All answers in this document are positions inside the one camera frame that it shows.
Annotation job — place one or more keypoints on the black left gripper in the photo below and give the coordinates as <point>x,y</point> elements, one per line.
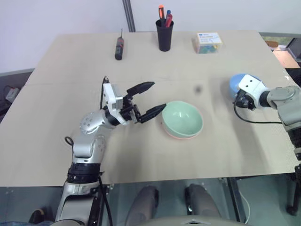
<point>129,110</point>

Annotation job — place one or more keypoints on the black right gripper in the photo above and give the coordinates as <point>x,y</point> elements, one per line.
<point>244,101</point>

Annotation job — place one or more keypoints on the blue bowl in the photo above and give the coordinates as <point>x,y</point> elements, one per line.
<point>235,84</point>

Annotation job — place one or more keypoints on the green bowl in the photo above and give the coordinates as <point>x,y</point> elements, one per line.
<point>183,122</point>

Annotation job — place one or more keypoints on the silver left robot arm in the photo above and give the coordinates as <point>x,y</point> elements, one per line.
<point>89,146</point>

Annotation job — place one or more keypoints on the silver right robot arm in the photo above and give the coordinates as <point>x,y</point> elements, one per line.
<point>287,99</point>

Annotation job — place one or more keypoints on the pink plate under bowl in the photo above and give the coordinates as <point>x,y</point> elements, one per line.
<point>181,139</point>

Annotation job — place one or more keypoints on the black electric screwdriver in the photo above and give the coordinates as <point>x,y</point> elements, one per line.
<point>119,48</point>

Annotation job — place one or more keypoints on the brown cardboard box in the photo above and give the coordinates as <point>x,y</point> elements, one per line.
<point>284,58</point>

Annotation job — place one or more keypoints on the black pen cup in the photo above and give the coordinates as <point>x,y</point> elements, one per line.
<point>164,37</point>

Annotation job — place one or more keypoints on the clear box of coloured pieces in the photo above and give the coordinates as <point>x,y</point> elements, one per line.
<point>207,43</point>

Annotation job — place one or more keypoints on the black monitor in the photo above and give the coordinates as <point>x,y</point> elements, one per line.
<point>295,48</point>

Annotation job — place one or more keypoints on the blue-capped pen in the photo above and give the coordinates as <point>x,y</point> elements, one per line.
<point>168,14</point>

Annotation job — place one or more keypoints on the dark rounded robot leg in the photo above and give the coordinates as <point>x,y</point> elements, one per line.
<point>202,202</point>

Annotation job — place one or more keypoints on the white device on floor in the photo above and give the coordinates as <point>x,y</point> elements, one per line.
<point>12,94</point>

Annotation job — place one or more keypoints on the black and yellow shoe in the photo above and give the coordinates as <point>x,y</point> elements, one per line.
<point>40,215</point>

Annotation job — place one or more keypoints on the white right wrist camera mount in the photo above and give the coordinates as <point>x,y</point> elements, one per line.
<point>251,87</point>

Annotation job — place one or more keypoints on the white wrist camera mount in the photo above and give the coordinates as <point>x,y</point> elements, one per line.
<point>251,87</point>
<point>110,94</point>

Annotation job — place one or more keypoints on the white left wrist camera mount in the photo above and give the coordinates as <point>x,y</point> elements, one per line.
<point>110,94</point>

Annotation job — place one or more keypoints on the grey metal post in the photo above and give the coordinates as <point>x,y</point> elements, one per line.
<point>129,16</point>

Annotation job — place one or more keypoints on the grey table frame leg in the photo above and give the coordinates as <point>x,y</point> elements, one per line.
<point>235,200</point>

